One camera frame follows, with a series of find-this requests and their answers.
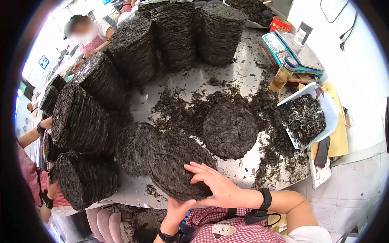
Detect person's right middle finger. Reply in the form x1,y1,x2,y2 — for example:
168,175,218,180
193,173,217,182

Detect person's body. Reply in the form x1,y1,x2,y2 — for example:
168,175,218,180
182,207,333,243

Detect person's left thumb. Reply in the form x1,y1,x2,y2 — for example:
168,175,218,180
178,198,198,214

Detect person's left hand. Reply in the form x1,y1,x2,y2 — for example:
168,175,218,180
160,198,198,235

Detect white board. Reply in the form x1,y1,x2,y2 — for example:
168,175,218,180
308,149,332,190

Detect loose seaweed crumbs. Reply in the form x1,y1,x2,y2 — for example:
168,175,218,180
145,59,306,199

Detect glass jar with blue lid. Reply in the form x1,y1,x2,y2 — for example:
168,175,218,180
269,56,299,93

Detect red box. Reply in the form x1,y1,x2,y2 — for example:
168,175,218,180
269,16,297,34

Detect blue wall sign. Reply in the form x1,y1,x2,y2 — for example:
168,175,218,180
38,54,50,70

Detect clear bottle with black lid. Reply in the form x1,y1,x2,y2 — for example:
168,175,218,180
293,21,313,47

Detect white plastic tray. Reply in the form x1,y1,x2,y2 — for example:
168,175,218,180
276,81,340,151

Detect pile of seaweed scraps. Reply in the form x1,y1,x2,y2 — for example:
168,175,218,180
279,94,327,147

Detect person's right little finger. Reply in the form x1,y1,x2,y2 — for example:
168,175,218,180
197,162,222,175

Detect yellow paper envelope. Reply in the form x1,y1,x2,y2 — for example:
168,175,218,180
298,81,349,160

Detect black cable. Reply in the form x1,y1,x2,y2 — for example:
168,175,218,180
319,0,360,51

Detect pink stool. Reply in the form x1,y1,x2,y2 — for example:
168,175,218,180
86,206,126,243

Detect teal electronic scale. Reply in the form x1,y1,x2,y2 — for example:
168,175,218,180
261,29,325,78

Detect person's right thumb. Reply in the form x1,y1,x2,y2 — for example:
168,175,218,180
196,197,226,209

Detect black wrist band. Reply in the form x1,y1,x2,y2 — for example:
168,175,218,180
244,187,273,225
157,228,180,243

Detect black phone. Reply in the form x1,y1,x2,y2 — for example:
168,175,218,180
314,136,331,169

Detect person's right ring finger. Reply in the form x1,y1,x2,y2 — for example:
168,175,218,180
184,164,215,177

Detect person's right hand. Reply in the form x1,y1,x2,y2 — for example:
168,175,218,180
184,162,263,209

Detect person's right index finger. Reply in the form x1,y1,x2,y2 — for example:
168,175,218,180
190,179,215,190

